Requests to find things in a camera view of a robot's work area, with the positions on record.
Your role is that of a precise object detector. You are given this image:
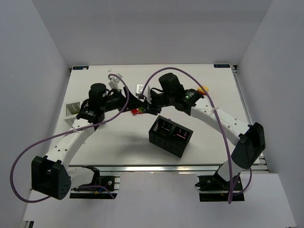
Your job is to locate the long red lego brick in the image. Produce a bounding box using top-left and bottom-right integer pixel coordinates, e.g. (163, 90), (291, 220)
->
(131, 109), (138, 115)

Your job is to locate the yellow red lego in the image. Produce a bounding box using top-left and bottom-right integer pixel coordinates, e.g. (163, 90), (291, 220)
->
(197, 86), (209, 95)

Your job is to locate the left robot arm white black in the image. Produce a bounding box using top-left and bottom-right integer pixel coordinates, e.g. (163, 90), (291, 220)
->
(31, 83), (145, 200)

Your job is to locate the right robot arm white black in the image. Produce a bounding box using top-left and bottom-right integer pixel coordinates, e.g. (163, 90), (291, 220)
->
(136, 73), (266, 183)

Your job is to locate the black two-compartment container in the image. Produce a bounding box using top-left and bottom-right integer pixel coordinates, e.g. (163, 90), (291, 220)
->
(149, 115), (193, 158)

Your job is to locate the white two-compartment container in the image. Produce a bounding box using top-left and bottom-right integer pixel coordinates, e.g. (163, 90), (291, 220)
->
(64, 102), (81, 127)

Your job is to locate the left blue table label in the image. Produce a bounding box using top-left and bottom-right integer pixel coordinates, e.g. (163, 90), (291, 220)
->
(72, 66), (89, 70)

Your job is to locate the blue table label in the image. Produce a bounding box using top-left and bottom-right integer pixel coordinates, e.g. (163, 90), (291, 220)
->
(72, 66), (89, 70)
(213, 64), (230, 68)

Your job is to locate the right blue table label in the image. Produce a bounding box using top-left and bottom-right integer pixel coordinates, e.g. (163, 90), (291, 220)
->
(213, 64), (230, 68)

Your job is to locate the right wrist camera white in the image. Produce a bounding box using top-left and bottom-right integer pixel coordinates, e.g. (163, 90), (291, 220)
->
(135, 84), (151, 104)

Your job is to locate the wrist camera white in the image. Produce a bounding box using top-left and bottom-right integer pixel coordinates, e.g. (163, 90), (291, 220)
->
(135, 84), (151, 104)
(108, 74), (123, 91)

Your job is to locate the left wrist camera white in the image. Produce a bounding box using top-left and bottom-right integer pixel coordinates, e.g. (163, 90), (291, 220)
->
(108, 74), (123, 91)

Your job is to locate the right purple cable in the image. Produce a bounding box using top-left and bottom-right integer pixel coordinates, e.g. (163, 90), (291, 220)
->
(142, 67), (253, 205)

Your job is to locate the purple cable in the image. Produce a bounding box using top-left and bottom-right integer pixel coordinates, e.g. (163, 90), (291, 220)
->
(142, 67), (253, 205)
(9, 74), (130, 203)

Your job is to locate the aluminium front rail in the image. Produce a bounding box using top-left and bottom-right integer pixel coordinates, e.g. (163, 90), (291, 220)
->
(44, 165), (269, 173)

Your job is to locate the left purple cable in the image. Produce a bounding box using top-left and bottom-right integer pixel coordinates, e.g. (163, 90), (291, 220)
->
(9, 74), (130, 203)

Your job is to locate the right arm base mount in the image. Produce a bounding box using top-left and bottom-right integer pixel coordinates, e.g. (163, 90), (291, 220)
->
(195, 175), (245, 202)

